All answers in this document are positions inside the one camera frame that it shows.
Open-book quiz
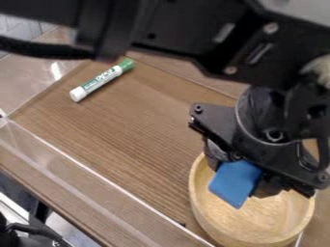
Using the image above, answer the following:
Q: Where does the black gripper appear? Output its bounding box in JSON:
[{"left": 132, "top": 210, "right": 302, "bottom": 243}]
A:
[{"left": 189, "top": 84, "right": 330, "bottom": 198}]

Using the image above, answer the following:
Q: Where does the blue foam block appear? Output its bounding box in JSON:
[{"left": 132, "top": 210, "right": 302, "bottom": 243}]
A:
[{"left": 208, "top": 160, "right": 263, "bottom": 208}]

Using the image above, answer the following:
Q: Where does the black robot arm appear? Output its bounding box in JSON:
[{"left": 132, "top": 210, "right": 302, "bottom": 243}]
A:
[{"left": 0, "top": 0, "right": 330, "bottom": 197}]

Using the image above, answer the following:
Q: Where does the brown wooden bowl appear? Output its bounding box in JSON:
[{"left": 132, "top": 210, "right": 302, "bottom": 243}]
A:
[{"left": 188, "top": 153, "right": 315, "bottom": 247}]

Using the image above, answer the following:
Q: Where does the green white dry-erase marker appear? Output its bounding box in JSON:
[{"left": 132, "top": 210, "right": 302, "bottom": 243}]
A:
[{"left": 69, "top": 59, "right": 133, "bottom": 102}]

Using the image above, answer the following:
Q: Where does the black table leg bracket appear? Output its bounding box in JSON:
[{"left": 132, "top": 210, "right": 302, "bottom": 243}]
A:
[{"left": 28, "top": 201, "right": 52, "bottom": 224}]

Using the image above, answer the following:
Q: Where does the black cable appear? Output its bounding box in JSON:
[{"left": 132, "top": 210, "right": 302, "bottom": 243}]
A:
[{"left": 4, "top": 221, "right": 72, "bottom": 247}]

